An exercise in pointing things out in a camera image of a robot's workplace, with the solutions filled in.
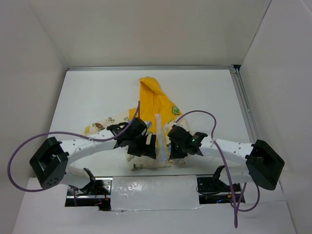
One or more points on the yellow cream dinosaur print jacket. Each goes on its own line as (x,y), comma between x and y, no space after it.
(158,109)

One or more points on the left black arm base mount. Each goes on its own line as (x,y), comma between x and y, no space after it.
(96,193)

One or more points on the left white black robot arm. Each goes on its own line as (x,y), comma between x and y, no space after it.
(52,162)

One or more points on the white taped cover plate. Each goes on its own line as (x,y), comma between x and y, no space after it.
(153,193)

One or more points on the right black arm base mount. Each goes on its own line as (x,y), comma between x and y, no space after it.
(211,190)

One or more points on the aluminium frame rail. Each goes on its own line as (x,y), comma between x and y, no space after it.
(249,119)
(163,67)

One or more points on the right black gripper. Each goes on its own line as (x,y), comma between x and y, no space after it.
(174,154)

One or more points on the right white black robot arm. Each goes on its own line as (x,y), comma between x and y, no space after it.
(255,162)

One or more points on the aluminium frame rail right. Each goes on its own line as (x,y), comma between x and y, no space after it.
(249,119)

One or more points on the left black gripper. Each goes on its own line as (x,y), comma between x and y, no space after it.
(145,149)

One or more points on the aluminium frame rail back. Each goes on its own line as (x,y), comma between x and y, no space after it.
(163,67)

